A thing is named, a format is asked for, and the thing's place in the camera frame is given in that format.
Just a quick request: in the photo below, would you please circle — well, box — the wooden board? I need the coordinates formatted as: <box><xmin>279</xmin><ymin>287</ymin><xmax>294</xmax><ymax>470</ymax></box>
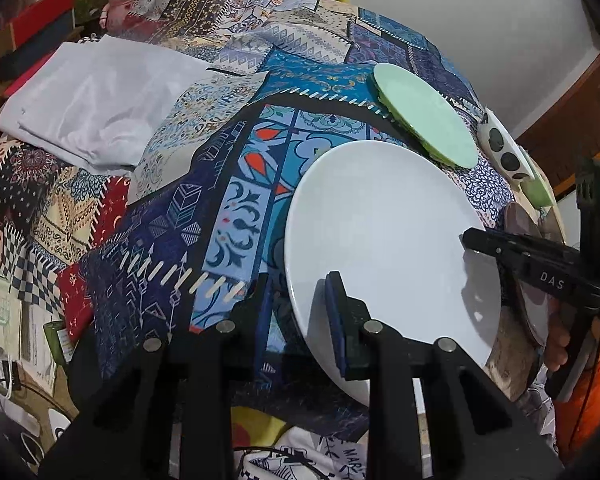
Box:
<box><xmin>485</xmin><ymin>305</ymin><xmax>543</xmax><ymax>403</ymax></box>

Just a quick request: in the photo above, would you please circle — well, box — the white plate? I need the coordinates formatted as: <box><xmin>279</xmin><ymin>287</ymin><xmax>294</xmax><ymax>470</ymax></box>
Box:
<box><xmin>284</xmin><ymin>140</ymin><xmax>503</xmax><ymax>406</ymax></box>

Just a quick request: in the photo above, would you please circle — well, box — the white paper bag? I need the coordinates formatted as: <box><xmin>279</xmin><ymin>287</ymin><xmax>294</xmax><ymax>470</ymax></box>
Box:
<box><xmin>0</xmin><ymin>260</ymin><xmax>26</xmax><ymax>356</ymax></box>

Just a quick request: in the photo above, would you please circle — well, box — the black cable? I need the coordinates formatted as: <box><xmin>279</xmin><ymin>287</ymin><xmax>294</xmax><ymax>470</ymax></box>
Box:
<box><xmin>232</xmin><ymin>445</ymin><xmax>331</xmax><ymax>480</ymax></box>

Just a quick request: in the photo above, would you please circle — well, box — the patchwork printed blanket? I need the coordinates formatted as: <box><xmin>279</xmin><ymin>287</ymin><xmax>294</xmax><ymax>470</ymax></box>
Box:
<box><xmin>0</xmin><ymin>0</ymin><xmax>563</xmax><ymax>480</ymax></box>

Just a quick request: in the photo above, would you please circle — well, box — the brown plate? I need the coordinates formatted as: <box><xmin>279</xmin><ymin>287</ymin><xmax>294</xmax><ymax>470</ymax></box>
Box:
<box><xmin>502</xmin><ymin>202</ymin><xmax>551</xmax><ymax>346</ymax></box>

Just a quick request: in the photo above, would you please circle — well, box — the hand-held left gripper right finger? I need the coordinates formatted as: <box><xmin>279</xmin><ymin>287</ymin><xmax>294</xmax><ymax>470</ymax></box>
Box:
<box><xmin>324</xmin><ymin>271</ymin><xmax>566</xmax><ymax>480</ymax></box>

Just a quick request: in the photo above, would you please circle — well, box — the green bowl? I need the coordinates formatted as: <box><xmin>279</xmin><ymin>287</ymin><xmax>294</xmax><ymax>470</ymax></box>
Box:
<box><xmin>520</xmin><ymin>152</ymin><xmax>556</xmax><ymax>209</ymax></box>

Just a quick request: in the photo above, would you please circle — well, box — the white printed cloth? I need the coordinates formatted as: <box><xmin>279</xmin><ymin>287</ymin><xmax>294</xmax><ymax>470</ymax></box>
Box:
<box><xmin>230</xmin><ymin>405</ymin><xmax>371</xmax><ymax>480</ymax></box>

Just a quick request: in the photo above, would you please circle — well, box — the person's right hand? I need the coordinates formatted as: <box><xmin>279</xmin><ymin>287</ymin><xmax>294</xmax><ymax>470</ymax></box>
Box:
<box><xmin>542</xmin><ymin>297</ymin><xmax>576</xmax><ymax>373</ymax></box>

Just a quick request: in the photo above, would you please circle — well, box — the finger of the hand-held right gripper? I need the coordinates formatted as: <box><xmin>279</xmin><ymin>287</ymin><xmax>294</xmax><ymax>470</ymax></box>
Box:
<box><xmin>462</xmin><ymin>227</ymin><xmax>600</xmax><ymax>318</ymax></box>

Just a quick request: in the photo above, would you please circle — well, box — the person's right forearm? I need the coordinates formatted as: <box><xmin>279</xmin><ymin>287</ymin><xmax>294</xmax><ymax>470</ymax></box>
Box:
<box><xmin>562</xmin><ymin>317</ymin><xmax>600</xmax><ymax>463</ymax></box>

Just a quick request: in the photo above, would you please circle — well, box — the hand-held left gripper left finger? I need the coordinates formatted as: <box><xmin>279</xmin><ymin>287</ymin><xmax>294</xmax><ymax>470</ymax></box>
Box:
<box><xmin>40</xmin><ymin>272</ymin><xmax>276</xmax><ymax>480</ymax></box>

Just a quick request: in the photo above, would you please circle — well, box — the white bowl with dark spots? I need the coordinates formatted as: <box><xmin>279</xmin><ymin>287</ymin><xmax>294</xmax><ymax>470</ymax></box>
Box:
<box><xmin>476</xmin><ymin>107</ymin><xmax>536</xmax><ymax>183</ymax></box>

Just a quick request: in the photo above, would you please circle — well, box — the green plate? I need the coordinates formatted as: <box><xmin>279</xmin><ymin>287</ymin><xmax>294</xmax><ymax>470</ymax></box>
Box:
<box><xmin>371</xmin><ymin>62</ymin><xmax>479</xmax><ymax>168</ymax></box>

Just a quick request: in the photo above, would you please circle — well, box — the brown wooden door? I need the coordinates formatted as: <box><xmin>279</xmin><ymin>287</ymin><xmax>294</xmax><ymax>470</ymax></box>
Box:
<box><xmin>512</xmin><ymin>47</ymin><xmax>600</xmax><ymax>196</ymax></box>

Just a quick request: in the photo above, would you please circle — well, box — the green bottle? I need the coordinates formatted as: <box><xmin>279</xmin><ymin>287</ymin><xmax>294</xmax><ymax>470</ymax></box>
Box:
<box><xmin>42</xmin><ymin>320</ymin><xmax>78</xmax><ymax>366</ymax></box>

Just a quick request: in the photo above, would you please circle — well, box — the white cable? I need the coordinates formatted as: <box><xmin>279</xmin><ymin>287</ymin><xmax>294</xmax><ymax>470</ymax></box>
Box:
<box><xmin>0</xmin><ymin>340</ymin><xmax>21</xmax><ymax>401</ymax></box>

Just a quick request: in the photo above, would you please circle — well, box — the red box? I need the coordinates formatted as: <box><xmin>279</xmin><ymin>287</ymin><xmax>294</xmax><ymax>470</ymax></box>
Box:
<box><xmin>0</xmin><ymin>0</ymin><xmax>76</xmax><ymax>51</ymax></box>

